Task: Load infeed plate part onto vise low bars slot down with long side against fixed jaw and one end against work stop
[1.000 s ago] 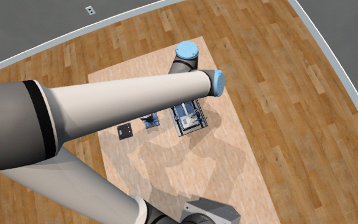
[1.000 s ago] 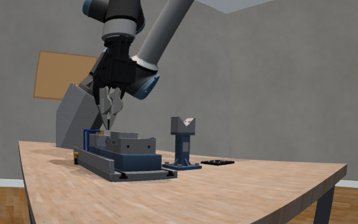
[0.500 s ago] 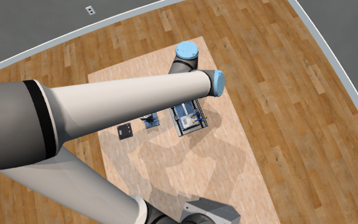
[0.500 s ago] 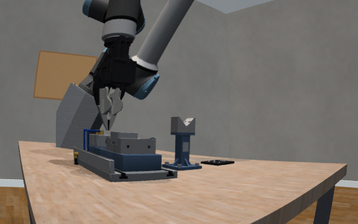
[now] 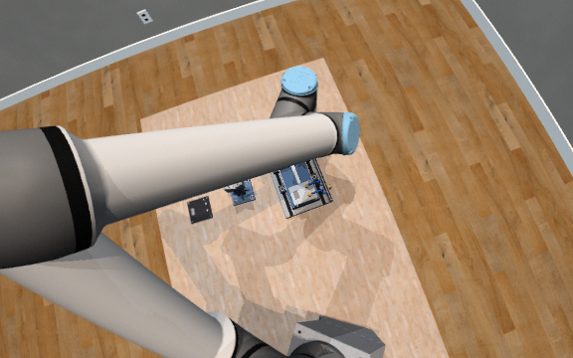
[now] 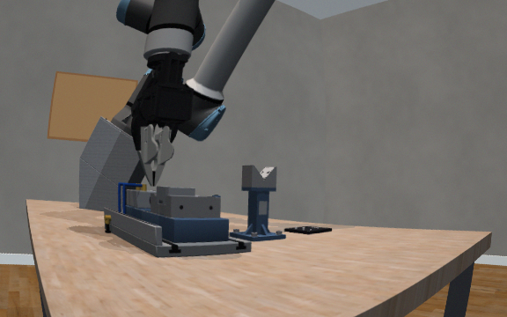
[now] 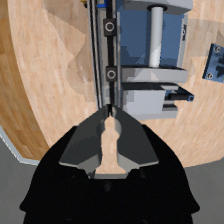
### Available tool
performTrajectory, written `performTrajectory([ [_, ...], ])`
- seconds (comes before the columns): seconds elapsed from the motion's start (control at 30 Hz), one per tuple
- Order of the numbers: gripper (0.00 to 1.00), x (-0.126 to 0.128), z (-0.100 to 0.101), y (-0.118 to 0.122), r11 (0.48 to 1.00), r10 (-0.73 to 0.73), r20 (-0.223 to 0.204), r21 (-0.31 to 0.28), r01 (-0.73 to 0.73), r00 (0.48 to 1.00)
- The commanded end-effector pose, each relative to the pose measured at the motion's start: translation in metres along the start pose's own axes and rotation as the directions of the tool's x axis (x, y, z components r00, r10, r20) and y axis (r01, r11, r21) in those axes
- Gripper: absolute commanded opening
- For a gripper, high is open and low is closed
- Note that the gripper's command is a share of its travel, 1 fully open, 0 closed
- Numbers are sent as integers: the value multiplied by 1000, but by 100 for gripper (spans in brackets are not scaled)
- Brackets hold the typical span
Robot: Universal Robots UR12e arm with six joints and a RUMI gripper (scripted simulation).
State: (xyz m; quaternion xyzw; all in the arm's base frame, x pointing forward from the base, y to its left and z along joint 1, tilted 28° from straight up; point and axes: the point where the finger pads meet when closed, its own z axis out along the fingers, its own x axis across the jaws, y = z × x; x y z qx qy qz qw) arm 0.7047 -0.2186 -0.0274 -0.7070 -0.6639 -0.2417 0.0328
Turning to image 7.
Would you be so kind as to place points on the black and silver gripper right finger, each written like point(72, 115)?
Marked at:
point(138, 147)

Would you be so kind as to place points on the grey flat bar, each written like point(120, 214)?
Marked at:
point(166, 86)
point(166, 101)

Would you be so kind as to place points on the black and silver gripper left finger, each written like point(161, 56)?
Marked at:
point(79, 148)

